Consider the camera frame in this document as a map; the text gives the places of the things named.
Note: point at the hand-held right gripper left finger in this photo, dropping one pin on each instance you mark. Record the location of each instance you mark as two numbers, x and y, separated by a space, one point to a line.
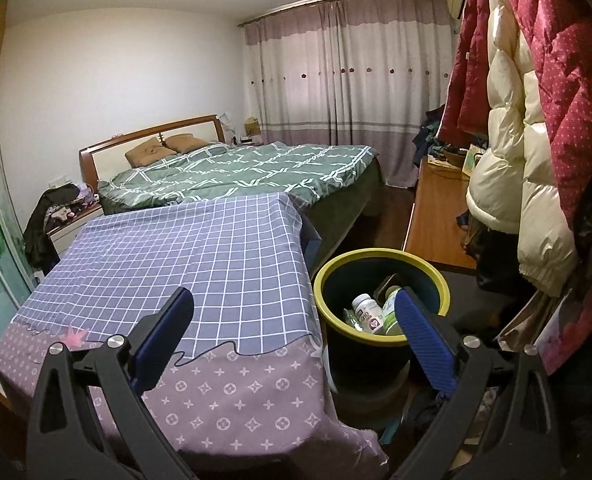
163 340

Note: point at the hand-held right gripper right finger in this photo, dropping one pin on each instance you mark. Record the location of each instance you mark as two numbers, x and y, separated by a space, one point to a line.
425 345

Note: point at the green and white packet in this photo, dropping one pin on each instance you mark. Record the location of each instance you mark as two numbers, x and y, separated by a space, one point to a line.
390 315

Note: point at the white plastic bottle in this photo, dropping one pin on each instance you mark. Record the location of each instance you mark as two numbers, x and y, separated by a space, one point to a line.
365 310

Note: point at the brown plastic tray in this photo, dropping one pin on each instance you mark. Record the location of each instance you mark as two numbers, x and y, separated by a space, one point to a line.
383 287

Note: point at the yellow rimmed dark blue bin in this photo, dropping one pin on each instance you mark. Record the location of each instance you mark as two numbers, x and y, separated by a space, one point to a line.
346 280

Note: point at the wardrobe with sliding doors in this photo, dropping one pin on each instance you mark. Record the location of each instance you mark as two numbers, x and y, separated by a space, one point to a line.
1 210

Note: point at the dark clothes heap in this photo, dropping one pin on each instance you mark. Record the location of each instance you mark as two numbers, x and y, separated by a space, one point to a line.
38 230

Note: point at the purple checked blanket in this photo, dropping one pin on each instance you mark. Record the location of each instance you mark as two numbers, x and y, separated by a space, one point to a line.
216 270

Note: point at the white nightstand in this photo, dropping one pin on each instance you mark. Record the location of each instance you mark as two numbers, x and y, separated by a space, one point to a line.
71 232

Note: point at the black leather bag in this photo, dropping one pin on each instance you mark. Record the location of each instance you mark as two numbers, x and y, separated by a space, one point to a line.
500 267

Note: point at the brown patterned handbag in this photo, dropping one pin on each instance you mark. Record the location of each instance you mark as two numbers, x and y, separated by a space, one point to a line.
474 235

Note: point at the wooden desk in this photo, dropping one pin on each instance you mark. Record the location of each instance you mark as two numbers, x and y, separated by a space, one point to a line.
433 220

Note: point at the wooden bed headboard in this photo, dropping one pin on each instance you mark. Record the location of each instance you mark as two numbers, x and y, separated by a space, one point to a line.
88 160

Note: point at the dark blue upholstered seat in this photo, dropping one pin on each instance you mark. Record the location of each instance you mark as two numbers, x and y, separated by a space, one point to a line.
312 240

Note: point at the dark green bed base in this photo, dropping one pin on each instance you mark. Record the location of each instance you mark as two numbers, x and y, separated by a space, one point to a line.
346 205

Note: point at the brown pillow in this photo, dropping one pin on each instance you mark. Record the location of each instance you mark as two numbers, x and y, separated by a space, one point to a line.
146 154
186 143

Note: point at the brown woven basket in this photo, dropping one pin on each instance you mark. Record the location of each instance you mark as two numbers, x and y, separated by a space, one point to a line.
455 158

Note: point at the light green card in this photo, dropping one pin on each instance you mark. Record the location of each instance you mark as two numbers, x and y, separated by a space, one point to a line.
473 160

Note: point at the bed with green quilt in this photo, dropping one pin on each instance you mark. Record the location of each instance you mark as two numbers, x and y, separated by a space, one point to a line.
276 165

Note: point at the pile of mixed clothes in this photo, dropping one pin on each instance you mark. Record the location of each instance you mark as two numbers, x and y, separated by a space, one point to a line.
428 135

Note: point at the cream down jacket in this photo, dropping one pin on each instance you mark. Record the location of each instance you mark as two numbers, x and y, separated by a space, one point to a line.
510 150

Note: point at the pink and white curtain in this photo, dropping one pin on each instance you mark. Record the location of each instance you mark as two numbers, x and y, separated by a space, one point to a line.
346 85

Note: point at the plain red jacket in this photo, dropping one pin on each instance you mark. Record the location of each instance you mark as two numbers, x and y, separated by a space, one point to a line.
468 70

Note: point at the red dotted jacket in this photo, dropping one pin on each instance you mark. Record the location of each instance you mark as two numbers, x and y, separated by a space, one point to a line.
570 85

